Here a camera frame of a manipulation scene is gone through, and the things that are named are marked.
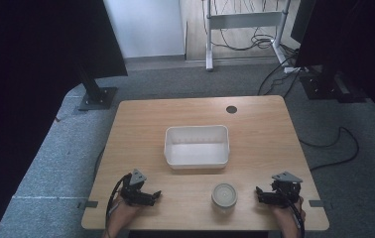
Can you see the white power strip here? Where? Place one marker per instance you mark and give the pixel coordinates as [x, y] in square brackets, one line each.
[294, 69]

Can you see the black stand base plate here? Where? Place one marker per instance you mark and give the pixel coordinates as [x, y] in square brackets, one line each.
[331, 86]

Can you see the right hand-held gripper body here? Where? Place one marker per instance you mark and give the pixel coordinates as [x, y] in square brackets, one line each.
[286, 190]

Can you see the person's right hand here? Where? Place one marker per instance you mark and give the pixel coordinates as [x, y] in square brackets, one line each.
[288, 216]

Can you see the black curtain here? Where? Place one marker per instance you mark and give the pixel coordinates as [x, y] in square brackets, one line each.
[26, 82]
[357, 39]

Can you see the black round table grommet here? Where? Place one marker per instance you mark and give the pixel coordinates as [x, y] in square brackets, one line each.
[231, 109]

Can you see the round white lidded container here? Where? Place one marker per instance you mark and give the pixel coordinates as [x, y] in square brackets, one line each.
[224, 195]

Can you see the black metal stand with base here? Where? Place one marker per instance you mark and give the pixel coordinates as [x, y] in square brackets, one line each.
[96, 95]

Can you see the white metal desk frame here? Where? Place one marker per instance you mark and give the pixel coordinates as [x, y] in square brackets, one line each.
[241, 23]

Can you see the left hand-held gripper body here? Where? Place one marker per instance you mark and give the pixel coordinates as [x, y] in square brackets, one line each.
[132, 190]

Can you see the person's left hand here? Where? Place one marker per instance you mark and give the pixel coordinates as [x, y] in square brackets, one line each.
[122, 214]

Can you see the white plastic bin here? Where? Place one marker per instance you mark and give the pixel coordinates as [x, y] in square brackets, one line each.
[196, 147]

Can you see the grey tape tab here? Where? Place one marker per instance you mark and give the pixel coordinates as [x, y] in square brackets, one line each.
[90, 204]
[316, 203]

